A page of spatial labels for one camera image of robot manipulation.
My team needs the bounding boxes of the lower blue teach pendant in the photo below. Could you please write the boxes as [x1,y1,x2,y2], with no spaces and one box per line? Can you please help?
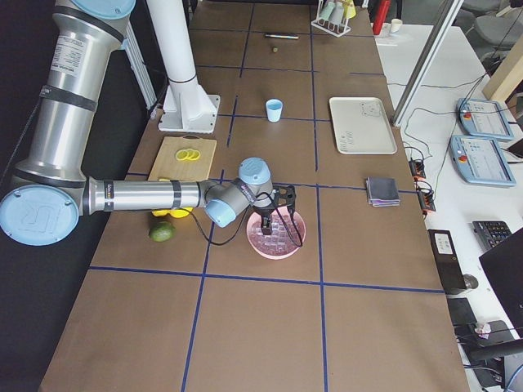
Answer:
[449,135,516,187]

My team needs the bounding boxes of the white wire cup rack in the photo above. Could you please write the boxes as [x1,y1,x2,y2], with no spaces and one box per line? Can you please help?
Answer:
[311,0,351,38]

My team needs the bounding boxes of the upper blue teach pendant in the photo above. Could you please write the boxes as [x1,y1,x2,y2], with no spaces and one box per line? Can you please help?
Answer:
[456,98,514,142]

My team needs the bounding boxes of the black box with label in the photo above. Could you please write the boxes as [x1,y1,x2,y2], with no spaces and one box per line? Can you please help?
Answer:
[427,229,467,295]

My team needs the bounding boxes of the clear ice cubes in bowl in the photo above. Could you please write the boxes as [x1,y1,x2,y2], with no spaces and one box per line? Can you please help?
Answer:
[250,215,304,255]

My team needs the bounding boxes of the grey folded cloth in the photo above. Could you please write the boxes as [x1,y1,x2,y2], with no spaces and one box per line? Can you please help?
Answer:
[366,177,400,207]

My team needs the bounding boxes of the yellow cup in rack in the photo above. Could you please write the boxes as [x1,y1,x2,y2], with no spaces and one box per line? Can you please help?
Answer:
[342,0,356,20]

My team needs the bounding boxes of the mint green cup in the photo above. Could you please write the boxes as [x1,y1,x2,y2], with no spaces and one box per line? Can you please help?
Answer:
[318,1,335,21]

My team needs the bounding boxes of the cream bear tray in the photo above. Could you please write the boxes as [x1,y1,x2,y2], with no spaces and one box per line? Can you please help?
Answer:
[329,97,397,155]

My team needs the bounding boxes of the yellow lemon upper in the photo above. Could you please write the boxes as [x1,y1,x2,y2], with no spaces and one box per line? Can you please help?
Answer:
[168,207,193,219]

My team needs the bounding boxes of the light blue cup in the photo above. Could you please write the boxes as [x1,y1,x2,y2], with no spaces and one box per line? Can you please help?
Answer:
[266,98,283,123]

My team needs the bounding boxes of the blue teach pendant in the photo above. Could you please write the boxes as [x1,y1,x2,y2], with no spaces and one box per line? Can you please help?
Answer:
[456,98,514,142]
[449,135,516,187]

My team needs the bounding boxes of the black laptop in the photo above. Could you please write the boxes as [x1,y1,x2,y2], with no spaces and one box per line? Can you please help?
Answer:
[480,229,523,328]

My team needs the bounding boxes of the yellow lemon slices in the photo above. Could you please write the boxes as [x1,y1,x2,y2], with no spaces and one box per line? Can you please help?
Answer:
[175,148,201,162]

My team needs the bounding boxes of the frosted white cup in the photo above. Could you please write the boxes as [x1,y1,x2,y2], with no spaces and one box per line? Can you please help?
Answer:
[329,2,344,26]

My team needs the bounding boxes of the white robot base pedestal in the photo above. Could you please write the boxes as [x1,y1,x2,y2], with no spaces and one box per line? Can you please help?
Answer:
[147,0,221,134]

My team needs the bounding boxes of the green lime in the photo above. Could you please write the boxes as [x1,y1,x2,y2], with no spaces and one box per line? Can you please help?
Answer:
[148,221,176,243]

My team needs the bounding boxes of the pink bowl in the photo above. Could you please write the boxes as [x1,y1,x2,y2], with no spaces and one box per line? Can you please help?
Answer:
[246,210,308,261]

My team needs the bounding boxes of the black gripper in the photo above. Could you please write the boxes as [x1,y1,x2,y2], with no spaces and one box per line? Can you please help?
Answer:
[253,205,275,235]

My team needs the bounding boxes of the black keyboard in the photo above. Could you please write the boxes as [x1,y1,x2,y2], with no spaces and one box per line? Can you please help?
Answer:
[472,220,512,250]

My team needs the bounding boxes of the aluminium frame post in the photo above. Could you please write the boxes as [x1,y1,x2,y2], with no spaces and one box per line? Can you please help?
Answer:
[391,0,463,127]

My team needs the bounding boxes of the steel muddler with black tip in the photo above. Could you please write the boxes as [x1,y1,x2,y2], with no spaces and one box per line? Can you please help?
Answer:
[264,33,299,40]

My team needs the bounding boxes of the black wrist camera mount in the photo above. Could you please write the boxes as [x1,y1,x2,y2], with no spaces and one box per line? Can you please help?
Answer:
[274,185,296,215]

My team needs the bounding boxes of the small white cup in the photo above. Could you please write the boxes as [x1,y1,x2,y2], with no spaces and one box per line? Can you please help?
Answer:
[389,18,403,34]

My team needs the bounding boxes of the wooden cutting board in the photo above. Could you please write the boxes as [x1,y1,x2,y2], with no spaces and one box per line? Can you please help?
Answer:
[148,136,217,181]

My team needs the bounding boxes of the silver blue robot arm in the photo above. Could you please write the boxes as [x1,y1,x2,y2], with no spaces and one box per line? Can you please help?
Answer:
[1,1,277,246]

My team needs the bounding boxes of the black power strip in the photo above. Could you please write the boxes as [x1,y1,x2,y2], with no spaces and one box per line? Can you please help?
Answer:
[409,159,436,216]

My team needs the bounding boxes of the yellow lemon lower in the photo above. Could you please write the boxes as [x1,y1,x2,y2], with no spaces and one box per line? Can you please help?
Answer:
[151,210,170,216]

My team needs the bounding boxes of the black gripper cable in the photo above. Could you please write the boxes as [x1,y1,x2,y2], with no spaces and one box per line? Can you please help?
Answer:
[191,191,306,248]

